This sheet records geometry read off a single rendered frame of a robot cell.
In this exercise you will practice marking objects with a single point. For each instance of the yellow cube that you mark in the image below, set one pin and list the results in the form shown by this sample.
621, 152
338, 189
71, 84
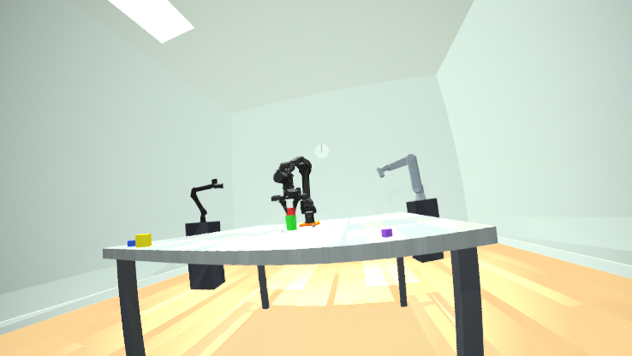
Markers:
143, 240

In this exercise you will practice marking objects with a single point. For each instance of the small purple block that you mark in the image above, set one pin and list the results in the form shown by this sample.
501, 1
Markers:
386, 233

